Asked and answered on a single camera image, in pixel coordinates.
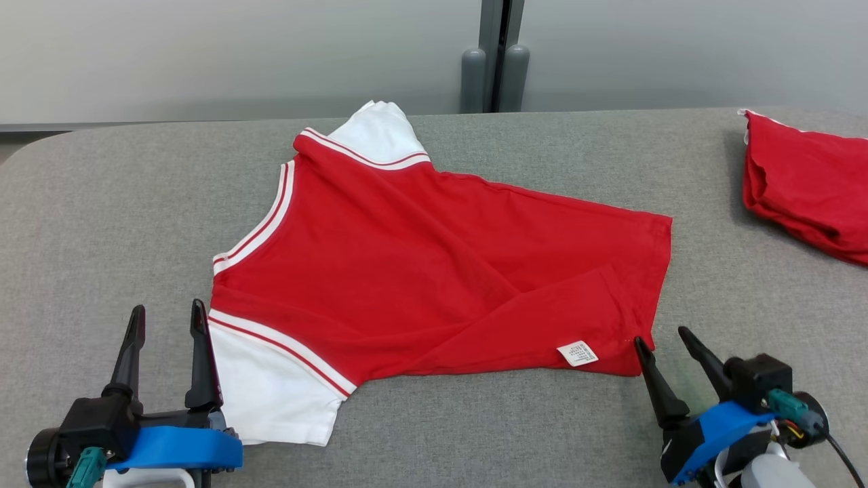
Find green left camera connector cable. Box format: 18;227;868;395
66;447;108;488

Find red and white shirt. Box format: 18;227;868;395
207;100;673;448

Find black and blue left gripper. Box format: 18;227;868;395
103;300;243;473

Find red shorts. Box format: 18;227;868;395
738;108;868;266

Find grey partition post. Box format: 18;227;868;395
460;0;531;114

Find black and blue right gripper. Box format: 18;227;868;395
634;327;777;485

